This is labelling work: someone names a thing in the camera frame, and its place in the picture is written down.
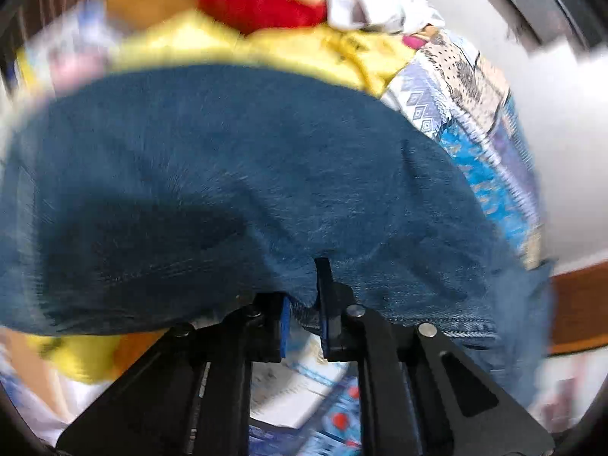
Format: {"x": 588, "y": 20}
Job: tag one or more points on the blue denim jacket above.
{"x": 159, "y": 196}

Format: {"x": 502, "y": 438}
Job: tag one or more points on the yellow blanket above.
{"x": 63, "y": 57}

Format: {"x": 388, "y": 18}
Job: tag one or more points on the brown wooden door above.
{"x": 580, "y": 322}

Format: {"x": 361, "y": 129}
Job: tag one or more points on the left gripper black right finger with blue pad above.
{"x": 419, "y": 393}

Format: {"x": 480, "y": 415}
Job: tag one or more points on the blue patchwork bedspread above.
{"x": 451, "y": 93}

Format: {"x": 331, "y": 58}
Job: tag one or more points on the white shirt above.
{"x": 387, "y": 16}

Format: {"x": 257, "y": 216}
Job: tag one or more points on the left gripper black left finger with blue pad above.
{"x": 189, "y": 394}

